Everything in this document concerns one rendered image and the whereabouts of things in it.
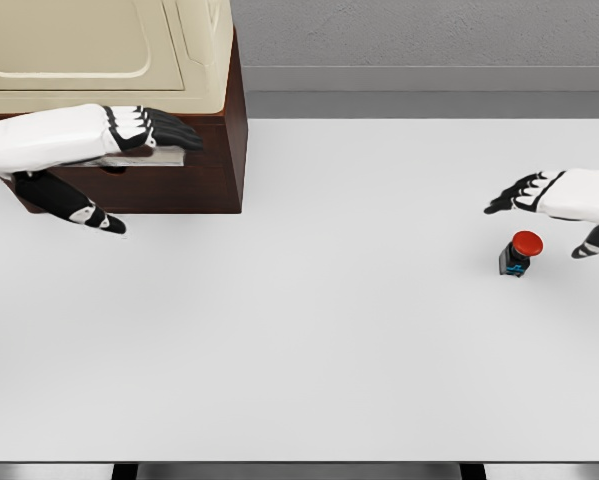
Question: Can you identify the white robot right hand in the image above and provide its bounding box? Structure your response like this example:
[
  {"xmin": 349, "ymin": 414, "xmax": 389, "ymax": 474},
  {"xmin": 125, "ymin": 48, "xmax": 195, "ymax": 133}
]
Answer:
[{"xmin": 483, "ymin": 168, "xmax": 599, "ymax": 260}]

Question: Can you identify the beige appliance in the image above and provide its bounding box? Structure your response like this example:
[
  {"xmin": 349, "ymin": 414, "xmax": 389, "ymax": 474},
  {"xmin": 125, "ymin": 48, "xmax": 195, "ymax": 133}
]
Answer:
[{"xmin": 0, "ymin": 0, "xmax": 236, "ymax": 117}]

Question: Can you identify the cabinet drawer with notch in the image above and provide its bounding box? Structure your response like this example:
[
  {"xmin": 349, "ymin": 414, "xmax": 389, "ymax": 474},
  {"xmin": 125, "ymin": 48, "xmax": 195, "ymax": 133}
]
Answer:
[{"xmin": 47, "ymin": 166, "xmax": 229, "ymax": 200}]

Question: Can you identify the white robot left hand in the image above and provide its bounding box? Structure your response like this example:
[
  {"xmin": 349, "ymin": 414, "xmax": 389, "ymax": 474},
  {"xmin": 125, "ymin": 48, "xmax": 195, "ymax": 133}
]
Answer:
[{"xmin": 6, "ymin": 103, "xmax": 205, "ymax": 236}]

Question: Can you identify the red button black switch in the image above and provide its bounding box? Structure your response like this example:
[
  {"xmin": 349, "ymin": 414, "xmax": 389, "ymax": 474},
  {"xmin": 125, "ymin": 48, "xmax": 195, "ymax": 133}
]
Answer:
[{"xmin": 497, "ymin": 229, "xmax": 545, "ymax": 278}]

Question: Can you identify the dark brown wooden cabinet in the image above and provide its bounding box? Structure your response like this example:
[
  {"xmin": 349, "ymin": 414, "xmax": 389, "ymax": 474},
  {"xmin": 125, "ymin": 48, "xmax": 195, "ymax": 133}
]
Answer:
[{"xmin": 0, "ymin": 22, "xmax": 250, "ymax": 216}]

